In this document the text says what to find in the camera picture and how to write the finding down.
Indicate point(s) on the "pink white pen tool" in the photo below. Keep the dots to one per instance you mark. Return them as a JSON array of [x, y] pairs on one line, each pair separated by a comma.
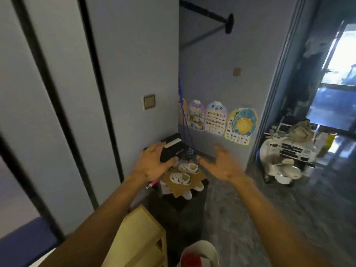
[[153, 184]]

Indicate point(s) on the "green sun wall chart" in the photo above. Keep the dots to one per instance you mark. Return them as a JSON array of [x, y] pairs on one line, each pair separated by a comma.
[[242, 127]]

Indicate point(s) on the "blue picture grid wall chart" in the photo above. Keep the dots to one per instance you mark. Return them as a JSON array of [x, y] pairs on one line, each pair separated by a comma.
[[216, 119]]

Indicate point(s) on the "white toy car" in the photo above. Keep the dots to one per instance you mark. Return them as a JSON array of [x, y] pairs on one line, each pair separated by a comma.
[[294, 150]]

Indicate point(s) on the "red plastic bowl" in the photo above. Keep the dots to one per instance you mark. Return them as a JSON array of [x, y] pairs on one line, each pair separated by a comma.
[[192, 260]]

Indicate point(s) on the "white folded paper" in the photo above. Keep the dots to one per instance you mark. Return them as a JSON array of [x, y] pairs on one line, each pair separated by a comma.
[[187, 195]]

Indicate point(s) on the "brown cardboard sheet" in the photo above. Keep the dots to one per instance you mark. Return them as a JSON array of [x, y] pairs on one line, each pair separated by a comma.
[[178, 190]]

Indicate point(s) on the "white toy scooter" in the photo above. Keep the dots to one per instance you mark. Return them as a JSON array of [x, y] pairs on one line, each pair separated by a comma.
[[286, 173]]

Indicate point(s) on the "orange wall chart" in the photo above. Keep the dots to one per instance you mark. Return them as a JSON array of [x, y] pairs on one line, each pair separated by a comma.
[[182, 112]]

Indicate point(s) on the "beige bag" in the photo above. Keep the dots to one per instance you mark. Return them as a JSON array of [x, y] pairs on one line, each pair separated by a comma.
[[301, 132]]

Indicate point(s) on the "white child sandal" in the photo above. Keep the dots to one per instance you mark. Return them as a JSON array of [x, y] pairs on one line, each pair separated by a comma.
[[180, 178], [189, 168], [198, 186]]

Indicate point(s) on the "person's right hand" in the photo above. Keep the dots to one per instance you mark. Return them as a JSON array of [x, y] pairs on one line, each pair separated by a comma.
[[226, 168]]

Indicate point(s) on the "yellow container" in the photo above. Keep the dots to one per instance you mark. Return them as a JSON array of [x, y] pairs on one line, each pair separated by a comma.
[[330, 141]]

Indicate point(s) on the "bronze wall switch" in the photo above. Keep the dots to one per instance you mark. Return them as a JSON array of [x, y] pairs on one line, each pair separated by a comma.
[[149, 102]]

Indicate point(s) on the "person's right forearm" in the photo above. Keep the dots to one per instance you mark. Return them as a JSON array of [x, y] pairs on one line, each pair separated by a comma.
[[278, 225]]

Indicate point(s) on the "yellow wooden stool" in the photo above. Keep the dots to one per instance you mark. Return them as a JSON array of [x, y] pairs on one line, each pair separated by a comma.
[[139, 241]]

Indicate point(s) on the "person's left forearm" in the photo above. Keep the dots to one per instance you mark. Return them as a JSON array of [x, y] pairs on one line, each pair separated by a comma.
[[97, 228]]

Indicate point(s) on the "checkered cloth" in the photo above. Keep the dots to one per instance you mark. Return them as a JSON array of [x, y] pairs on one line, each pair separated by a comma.
[[189, 154]]

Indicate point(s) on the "black wall rod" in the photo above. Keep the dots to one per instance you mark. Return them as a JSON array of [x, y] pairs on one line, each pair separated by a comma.
[[211, 13]]

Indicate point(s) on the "glass door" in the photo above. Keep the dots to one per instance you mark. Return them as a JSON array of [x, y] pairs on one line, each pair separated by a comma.
[[342, 66]]

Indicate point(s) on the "purple wall chart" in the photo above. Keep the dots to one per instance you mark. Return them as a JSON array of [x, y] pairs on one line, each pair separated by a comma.
[[196, 116]]

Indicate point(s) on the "person's left hand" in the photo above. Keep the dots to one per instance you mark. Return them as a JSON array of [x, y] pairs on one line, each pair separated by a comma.
[[151, 166]]

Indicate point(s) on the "cream trash bin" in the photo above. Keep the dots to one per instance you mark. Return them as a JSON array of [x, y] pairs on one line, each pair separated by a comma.
[[211, 248]]

